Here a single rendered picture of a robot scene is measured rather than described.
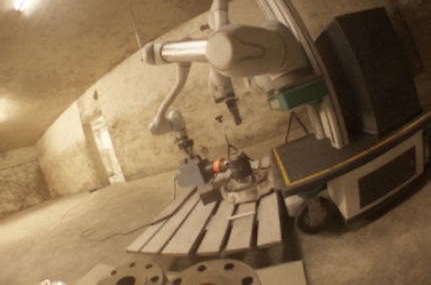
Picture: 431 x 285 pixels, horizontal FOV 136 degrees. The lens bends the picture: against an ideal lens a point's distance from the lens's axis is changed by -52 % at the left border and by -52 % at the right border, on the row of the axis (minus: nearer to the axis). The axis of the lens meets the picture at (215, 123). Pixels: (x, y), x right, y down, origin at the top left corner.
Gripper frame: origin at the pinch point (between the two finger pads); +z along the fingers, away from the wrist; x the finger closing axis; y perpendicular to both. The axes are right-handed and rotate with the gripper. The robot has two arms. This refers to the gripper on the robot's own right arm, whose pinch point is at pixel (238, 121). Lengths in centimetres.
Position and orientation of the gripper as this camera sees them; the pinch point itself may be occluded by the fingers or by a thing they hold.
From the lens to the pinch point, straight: 106.5
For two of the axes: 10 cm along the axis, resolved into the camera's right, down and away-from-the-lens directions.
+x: 2.3, -0.8, 9.7
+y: 9.1, -3.4, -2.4
